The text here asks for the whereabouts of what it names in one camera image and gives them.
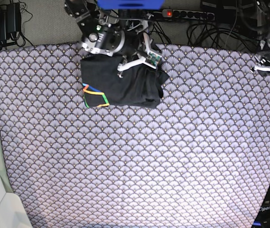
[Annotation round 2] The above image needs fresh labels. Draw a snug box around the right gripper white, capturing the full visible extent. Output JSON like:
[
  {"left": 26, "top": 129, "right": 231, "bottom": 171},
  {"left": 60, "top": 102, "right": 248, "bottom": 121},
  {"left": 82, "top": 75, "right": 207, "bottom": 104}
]
[{"left": 117, "top": 20, "right": 162, "bottom": 78}]

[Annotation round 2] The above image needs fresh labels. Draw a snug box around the dark grey T-shirt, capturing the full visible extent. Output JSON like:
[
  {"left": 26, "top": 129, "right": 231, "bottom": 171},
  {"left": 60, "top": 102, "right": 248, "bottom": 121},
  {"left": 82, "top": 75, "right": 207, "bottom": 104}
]
[{"left": 81, "top": 55, "right": 169, "bottom": 108}]

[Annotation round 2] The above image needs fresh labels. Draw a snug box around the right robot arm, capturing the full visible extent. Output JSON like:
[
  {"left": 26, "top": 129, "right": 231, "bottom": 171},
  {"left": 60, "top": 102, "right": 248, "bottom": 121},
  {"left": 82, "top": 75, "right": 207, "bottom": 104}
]
[{"left": 64, "top": 0, "right": 162, "bottom": 76}]

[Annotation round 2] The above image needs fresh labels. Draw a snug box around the black power strip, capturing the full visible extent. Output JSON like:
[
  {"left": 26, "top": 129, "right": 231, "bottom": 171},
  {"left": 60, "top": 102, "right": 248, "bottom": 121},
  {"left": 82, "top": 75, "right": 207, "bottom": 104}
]
[{"left": 161, "top": 9, "right": 215, "bottom": 21}]

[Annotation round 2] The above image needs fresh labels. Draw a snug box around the blue box overhead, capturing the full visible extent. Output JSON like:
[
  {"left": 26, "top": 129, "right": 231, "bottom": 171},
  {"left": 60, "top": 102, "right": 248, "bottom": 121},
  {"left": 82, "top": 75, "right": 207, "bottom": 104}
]
[{"left": 97, "top": 0, "right": 164, "bottom": 10}]

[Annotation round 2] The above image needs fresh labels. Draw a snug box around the fan-patterned purple tablecloth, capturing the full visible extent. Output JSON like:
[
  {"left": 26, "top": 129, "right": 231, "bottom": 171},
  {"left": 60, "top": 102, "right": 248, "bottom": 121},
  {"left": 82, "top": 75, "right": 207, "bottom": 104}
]
[{"left": 0, "top": 44, "right": 270, "bottom": 228}]

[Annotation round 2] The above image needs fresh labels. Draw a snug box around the black power adapter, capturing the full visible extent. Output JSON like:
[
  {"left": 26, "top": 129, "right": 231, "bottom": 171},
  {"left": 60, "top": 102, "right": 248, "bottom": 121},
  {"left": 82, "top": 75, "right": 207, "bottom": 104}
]
[{"left": 0, "top": 2, "right": 21, "bottom": 41}]

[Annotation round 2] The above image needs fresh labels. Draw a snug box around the white plastic bin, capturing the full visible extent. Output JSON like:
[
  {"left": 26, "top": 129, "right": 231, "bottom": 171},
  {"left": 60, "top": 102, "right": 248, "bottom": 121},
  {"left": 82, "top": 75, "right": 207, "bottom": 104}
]
[{"left": 0, "top": 177, "right": 32, "bottom": 228}]

